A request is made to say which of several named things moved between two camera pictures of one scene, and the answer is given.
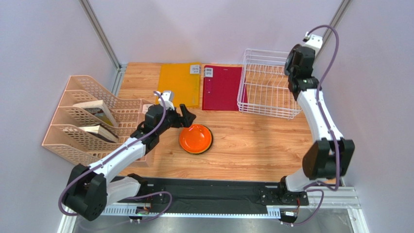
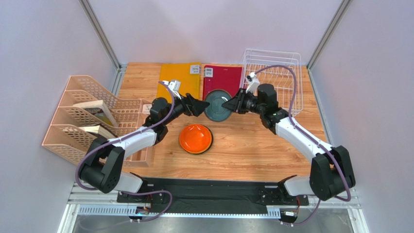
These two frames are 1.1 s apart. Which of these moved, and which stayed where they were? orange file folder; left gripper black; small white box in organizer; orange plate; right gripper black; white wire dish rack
Moved: left gripper black; right gripper black
Stayed: orange plate; orange file folder; small white box in organizer; white wire dish rack
